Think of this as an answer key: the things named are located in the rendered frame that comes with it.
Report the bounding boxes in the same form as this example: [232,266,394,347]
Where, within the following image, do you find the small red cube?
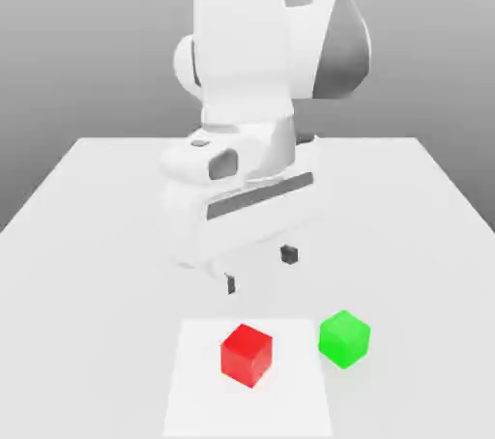
[219,323,275,390]

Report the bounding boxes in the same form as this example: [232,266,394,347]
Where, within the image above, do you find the small green cube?
[317,309,372,371]

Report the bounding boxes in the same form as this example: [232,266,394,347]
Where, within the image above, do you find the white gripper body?
[163,170,323,280]

